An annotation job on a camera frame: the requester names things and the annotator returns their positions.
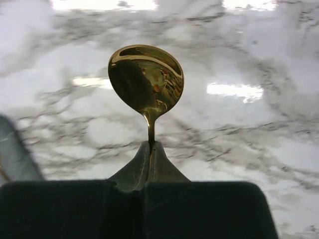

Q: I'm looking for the gold spoon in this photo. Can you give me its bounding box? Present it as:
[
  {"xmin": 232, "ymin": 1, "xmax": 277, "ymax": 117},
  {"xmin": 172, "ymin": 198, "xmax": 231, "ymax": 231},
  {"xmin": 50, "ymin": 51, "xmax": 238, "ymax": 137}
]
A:
[{"xmin": 108, "ymin": 44, "xmax": 185, "ymax": 145}]

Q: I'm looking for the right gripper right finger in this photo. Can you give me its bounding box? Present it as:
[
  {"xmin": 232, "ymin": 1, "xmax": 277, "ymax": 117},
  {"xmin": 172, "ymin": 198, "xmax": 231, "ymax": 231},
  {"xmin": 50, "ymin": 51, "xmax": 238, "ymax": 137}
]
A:
[{"xmin": 144, "ymin": 142, "xmax": 278, "ymax": 239}]

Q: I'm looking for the grey cloth napkin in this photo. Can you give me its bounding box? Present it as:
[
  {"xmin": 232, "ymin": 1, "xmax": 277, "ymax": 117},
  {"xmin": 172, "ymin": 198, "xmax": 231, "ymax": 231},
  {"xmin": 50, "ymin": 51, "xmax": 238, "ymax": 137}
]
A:
[{"xmin": 0, "ymin": 115, "xmax": 44, "ymax": 185}]

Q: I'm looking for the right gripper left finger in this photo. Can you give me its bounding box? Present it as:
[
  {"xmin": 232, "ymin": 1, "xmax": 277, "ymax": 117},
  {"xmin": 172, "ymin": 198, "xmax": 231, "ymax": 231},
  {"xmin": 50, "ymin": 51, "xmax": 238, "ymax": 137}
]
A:
[{"xmin": 0, "ymin": 142, "xmax": 150, "ymax": 239}]

